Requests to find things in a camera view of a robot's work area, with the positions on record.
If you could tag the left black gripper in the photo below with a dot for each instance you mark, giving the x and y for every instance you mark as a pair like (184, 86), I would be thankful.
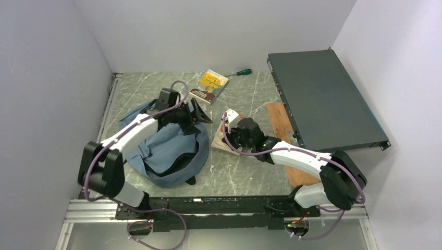
(187, 128)

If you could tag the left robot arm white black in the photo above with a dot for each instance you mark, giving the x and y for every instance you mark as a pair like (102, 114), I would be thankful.
(102, 168)

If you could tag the blue grey backpack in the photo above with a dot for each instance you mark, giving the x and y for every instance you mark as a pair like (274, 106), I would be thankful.
(164, 156)

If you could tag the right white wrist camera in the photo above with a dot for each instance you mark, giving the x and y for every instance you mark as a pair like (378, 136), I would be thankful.
(232, 117)

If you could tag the dark rack server box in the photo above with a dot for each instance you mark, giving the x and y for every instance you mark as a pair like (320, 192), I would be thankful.
(326, 110)

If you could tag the brown wooden board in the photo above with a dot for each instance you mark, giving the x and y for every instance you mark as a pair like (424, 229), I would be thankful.
(281, 125)

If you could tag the green handled screwdriver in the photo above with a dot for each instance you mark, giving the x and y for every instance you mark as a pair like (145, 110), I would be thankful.
(241, 73)

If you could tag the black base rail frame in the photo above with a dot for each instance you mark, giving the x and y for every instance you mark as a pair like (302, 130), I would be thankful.
(193, 213)

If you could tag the yellow small book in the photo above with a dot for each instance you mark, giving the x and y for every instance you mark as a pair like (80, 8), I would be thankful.
(212, 82)

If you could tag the orange children's book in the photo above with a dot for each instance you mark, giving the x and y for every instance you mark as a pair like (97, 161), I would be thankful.
(219, 142)

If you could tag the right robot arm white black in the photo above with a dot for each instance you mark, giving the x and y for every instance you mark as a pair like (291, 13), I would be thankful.
(341, 181)

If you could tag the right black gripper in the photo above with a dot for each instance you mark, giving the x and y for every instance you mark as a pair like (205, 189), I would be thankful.
(233, 130)

